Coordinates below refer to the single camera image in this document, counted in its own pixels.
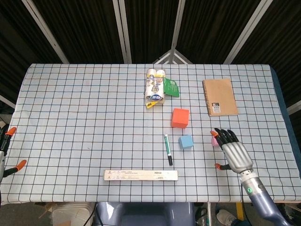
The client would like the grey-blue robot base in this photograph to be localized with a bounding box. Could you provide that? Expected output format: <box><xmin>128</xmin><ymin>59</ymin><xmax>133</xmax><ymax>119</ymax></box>
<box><xmin>95</xmin><ymin>202</ymin><xmax>196</xmax><ymax>226</ymax></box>

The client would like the baking paper box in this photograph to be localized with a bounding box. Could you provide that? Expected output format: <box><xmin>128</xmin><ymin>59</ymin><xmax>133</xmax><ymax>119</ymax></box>
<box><xmin>103</xmin><ymin>169</ymin><xmax>179</xmax><ymax>181</ymax></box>

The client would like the white triangular frame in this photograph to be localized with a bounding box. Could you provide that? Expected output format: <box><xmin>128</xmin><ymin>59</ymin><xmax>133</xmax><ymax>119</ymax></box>
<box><xmin>152</xmin><ymin>48</ymin><xmax>194</xmax><ymax>65</ymax></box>

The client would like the white metal frame post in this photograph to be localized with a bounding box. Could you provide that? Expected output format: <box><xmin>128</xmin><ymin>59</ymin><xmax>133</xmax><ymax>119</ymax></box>
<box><xmin>170</xmin><ymin>0</ymin><xmax>187</xmax><ymax>50</ymax></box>
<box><xmin>223</xmin><ymin>0</ymin><xmax>275</xmax><ymax>64</ymax></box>
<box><xmin>112</xmin><ymin>0</ymin><xmax>133</xmax><ymax>64</ymax></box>
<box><xmin>22</xmin><ymin>0</ymin><xmax>70</xmax><ymax>64</ymax></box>

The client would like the blue small cube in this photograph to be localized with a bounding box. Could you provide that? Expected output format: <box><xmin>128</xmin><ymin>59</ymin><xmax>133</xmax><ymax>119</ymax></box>
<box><xmin>178</xmin><ymin>135</ymin><xmax>194</xmax><ymax>150</ymax></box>

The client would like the green marker pen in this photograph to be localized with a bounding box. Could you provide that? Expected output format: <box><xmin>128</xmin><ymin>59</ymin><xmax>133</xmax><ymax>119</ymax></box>
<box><xmin>164</xmin><ymin>134</ymin><xmax>173</xmax><ymax>166</ymax></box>

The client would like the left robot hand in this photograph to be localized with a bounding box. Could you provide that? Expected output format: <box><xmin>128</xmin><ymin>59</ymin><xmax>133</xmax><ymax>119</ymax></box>
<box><xmin>0</xmin><ymin>126</ymin><xmax>27</xmax><ymax>183</ymax></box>

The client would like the white plastic bin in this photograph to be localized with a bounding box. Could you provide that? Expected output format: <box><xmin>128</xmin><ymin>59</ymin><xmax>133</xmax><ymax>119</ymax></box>
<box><xmin>51</xmin><ymin>203</ymin><xmax>95</xmax><ymax>226</ymax></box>

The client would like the brown spiral notebook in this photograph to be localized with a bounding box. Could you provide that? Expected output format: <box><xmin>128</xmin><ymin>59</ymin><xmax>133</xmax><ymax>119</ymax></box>
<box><xmin>202</xmin><ymin>78</ymin><xmax>239</xmax><ymax>117</ymax></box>

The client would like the green card packet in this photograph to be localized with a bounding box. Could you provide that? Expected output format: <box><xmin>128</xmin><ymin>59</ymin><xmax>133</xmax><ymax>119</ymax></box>
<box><xmin>163</xmin><ymin>77</ymin><xmax>180</xmax><ymax>97</ymax></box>

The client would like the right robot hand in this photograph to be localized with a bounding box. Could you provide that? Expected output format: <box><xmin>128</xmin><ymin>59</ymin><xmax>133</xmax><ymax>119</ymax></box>
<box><xmin>210</xmin><ymin>128</ymin><xmax>254</xmax><ymax>174</ymax></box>

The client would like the white table leg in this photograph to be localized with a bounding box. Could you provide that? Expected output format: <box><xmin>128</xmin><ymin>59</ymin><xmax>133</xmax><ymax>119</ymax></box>
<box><xmin>206</xmin><ymin>202</ymin><xmax>214</xmax><ymax>226</ymax></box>

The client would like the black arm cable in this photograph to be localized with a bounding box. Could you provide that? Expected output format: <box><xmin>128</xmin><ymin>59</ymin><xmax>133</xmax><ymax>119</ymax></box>
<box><xmin>239</xmin><ymin>180</ymin><xmax>245</xmax><ymax>203</ymax></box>

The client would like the orange cube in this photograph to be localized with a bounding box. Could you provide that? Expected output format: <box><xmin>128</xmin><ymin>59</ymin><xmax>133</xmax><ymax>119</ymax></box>
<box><xmin>171</xmin><ymin>108</ymin><xmax>190</xmax><ymax>129</ymax></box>

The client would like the checkered tablecloth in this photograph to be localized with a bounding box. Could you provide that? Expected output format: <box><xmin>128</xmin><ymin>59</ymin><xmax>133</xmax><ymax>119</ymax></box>
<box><xmin>0</xmin><ymin>63</ymin><xmax>297</xmax><ymax>203</ymax></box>

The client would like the white sneaker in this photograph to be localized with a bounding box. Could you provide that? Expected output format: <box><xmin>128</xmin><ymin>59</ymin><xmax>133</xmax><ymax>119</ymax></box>
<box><xmin>216</xmin><ymin>209</ymin><xmax>238</xmax><ymax>226</ymax></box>

